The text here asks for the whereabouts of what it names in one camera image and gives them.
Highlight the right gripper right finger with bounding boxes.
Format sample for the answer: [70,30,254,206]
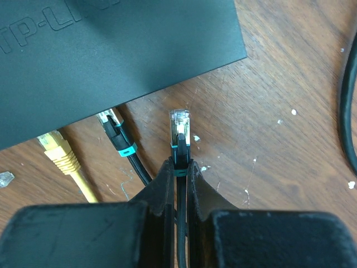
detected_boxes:
[187,161,356,267]

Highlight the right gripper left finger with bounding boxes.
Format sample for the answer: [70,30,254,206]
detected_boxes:
[1,160,174,267]

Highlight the black cable with usb plug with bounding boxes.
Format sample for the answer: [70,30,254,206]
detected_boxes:
[96,108,153,187]

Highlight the black cable with gold plug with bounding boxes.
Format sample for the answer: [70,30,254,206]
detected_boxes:
[168,108,194,268]

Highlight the yellow ethernet patch cable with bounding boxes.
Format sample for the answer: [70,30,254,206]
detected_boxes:
[0,130,99,203]

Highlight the black network switch box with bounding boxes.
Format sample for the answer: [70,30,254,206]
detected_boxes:
[1,1,247,149]

